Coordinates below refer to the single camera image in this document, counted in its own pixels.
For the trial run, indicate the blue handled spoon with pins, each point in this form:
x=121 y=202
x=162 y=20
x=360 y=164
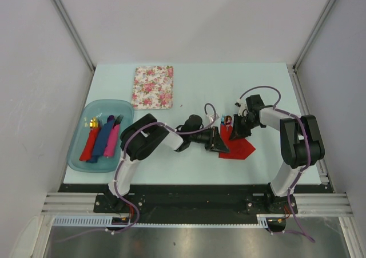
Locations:
x=228 y=121

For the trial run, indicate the pink rolled napkin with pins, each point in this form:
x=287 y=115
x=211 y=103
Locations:
x=112 y=141

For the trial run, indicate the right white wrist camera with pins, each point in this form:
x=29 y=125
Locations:
x=242 y=108

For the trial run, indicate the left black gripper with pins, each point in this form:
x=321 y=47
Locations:
x=215 y=143

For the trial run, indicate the teal plastic bin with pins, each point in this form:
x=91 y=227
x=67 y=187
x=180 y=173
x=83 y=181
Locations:
x=102 y=109

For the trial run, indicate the blue rolled napkin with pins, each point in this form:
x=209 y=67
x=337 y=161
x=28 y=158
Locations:
x=101 y=141

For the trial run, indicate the floral pattern tray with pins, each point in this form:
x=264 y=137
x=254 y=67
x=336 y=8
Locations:
x=153 y=88

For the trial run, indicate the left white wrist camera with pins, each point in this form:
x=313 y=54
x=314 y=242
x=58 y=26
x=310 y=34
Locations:
x=213 y=118

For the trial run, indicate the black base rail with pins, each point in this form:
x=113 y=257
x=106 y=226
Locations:
x=206 y=204

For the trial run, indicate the light blue cable duct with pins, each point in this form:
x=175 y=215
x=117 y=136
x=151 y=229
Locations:
x=120 y=222

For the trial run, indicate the red paper napkin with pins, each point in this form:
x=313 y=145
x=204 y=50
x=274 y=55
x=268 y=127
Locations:
x=238 y=149

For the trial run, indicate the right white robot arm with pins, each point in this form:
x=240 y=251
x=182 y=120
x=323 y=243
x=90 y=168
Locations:
x=292 y=143

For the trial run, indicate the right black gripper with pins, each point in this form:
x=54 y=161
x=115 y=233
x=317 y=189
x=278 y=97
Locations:
x=237 y=133

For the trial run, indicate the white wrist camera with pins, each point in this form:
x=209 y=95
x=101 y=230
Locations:
x=242 y=108
x=213 y=118

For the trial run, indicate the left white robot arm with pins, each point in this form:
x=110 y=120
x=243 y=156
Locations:
x=141 y=139

